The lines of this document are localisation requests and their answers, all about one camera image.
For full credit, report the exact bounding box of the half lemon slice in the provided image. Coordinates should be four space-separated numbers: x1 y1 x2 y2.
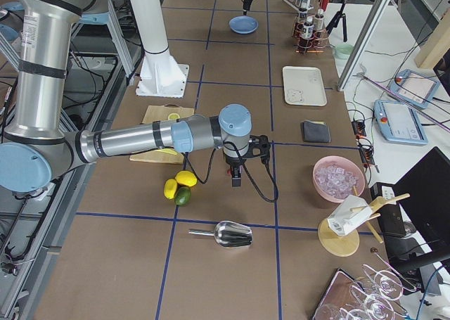
167 113 180 120

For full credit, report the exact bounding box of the copper wire bottle rack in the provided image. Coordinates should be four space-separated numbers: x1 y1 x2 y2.
292 7 329 54

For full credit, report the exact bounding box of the yellow lemon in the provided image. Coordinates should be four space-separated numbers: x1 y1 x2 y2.
175 170 198 187
163 179 178 200

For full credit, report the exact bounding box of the green bowl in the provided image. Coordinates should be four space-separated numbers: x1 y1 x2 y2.
334 42 354 60

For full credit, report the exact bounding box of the metal scoop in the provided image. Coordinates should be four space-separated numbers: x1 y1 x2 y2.
188 221 253 248

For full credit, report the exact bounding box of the dark drink bottle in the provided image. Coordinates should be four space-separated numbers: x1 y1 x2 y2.
302 16 314 40
314 8 324 31
297 7 308 24

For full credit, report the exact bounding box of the pink bowl with ice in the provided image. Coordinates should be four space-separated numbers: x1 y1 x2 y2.
312 155 366 203

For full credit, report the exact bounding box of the blue round plate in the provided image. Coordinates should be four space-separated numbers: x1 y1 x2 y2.
229 15 259 34

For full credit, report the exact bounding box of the cream bear tray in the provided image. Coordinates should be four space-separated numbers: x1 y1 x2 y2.
282 66 327 107

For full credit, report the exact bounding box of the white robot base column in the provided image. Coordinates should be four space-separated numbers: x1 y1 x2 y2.
130 0 189 98

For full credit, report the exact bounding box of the green lime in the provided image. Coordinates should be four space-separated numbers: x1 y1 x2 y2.
174 186 191 206

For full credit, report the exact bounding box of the black tripod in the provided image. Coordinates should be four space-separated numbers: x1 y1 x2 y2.
326 0 349 42

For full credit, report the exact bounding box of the blue teach pendant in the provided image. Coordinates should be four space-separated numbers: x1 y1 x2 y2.
388 69 440 109
373 100 428 146

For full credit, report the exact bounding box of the wooden cutting board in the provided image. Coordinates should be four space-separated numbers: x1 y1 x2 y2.
129 105 194 165

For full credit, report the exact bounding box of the wooden paper towel stand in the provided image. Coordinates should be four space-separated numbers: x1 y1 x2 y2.
318 193 410 257

